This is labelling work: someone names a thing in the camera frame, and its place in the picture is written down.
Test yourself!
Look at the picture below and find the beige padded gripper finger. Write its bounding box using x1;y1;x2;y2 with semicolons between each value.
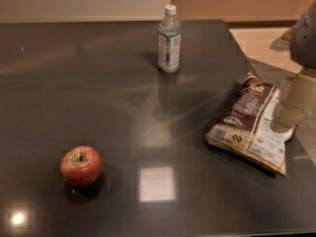
275;67;316;127

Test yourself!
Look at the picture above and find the red apple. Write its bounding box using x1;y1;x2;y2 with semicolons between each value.
60;146;103;188

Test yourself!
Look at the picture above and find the brown white chip bag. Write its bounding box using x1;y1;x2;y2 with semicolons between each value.
205;72;296;177

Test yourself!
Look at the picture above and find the clear plastic water bottle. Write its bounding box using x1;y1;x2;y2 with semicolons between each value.
158;5;182;73

